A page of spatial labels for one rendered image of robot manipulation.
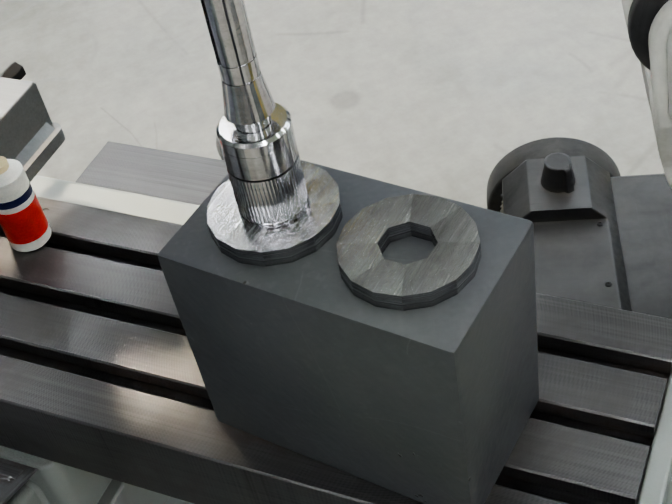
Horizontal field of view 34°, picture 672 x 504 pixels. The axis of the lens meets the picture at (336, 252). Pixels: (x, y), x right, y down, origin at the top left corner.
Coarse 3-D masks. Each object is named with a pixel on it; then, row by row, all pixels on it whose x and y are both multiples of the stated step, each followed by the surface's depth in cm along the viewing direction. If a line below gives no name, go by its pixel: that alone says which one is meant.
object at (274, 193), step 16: (288, 144) 68; (224, 160) 70; (240, 160) 68; (256, 160) 68; (272, 160) 68; (288, 160) 69; (240, 176) 69; (256, 176) 69; (272, 176) 69; (288, 176) 69; (240, 192) 70; (256, 192) 70; (272, 192) 70; (288, 192) 70; (304, 192) 72; (240, 208) 72; (256, 208) 71; (272, 208) 70; (288, 208) 71; (304, 208) 72; (256, 224) 72; (272, 224) 71
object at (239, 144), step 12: (276, 108) 69; (276, 120) 68; (288, 120) 68; (216, 132) 69; (228, 132) 68; (240, 132) 68; (252, 132) 68; (264, 132) 68; (276, 132) 67; (288, 132) 68; (228, 144) 67; (240, 144) 67; (252, 144) 67; (264, 144) 67; (276, 144) 67; (240, 156) 68; (252, 156) 67
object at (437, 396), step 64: (320, 192) 73; (384, 192) 74; (192, 256) 73; (256, 256) 71; (320, 256) 71; (384, 256) 70; (448, 256) 68; (512, 256) 69; (192, 320) 77; (256, 320) 73; (320, 320) 69; (384, 320) 66; (448, 320) 66; (512, 320) 72; (256, 384) 79; (320, 384) 74; (384, 384) 70; (448, 384) 66; (512, 384) 76; (320, 448) 81; (384, 448) 76; (448, 448) 71; (512, 448) 80
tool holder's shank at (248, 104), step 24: (216, 0) 61; (240, 0) 62; (216, 24) 62; (240, 24) 63; (216, 48) 64; (240, 48) 63; (240, 72) 64; (240, 96) 66; (264, 96) 66; (240, 120) 67; (264, 120) 67
